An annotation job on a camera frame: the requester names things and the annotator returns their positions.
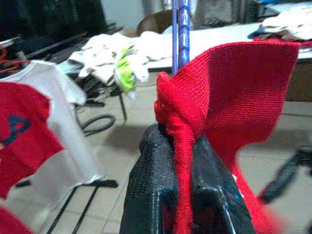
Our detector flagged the blue plastic clothes hanger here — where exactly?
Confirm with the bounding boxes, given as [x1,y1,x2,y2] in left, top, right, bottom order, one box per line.
[170,0,191,75]

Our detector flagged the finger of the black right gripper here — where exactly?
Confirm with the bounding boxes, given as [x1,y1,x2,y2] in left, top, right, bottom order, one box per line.
[258,148,312,203]

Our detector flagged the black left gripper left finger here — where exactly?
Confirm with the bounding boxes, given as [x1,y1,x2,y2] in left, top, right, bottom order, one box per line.
[118,122,181,234]

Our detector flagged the black coiled hose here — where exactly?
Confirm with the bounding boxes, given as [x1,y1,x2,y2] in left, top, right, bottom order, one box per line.
[74,101,117,137]

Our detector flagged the metal clothes rack black frame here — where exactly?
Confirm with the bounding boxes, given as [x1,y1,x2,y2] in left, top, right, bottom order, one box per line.
[14,179,119,234]

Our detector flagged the red FILA T-shirt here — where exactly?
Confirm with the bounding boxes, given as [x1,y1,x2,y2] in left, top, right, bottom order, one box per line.
[0,81,64,199]

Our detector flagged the blue jeans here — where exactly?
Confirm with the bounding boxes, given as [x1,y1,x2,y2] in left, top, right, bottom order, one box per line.
[248,25,269,39]

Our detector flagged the lime green white garment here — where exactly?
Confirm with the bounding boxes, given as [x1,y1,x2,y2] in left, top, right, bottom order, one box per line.
[114,46,137,95]

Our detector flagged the plain red shirt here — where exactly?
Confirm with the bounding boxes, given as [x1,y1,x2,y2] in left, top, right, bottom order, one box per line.
[153,39,303,234]

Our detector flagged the cream denim jacket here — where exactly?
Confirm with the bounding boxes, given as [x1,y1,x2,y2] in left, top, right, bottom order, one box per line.
[260,9,312,41]

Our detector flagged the red plastic clothes hanger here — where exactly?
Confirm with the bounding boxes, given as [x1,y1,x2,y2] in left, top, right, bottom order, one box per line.
[0,46,32,75]

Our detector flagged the large white table black legs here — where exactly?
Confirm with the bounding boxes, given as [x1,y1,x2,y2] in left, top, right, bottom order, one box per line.
[117,21,312,122]

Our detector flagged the white crumpled garment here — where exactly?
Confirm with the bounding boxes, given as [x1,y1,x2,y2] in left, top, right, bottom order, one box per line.
[69,31,176,86]

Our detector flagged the white T-shirt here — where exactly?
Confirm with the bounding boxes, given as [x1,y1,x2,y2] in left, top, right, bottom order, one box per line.
[0,59,108,220]

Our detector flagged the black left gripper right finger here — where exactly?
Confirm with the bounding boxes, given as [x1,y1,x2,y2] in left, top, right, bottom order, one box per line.
[190,135,252,234]

